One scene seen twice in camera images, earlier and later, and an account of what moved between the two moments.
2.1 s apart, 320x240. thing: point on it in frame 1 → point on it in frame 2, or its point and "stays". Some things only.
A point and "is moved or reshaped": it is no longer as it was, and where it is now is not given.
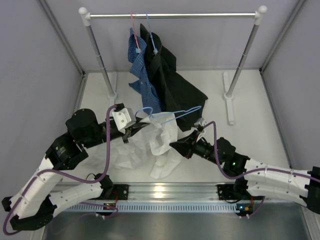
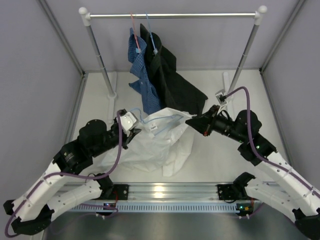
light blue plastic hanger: (198, 107) → (181, 116)
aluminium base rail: (174, 192) stays
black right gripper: (185, 150) → (202, 123)
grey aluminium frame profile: (82, 74) stays
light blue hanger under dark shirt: (155, 50) stays
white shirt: (150, 140) is moved or reshaped
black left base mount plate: (120, 192) stays
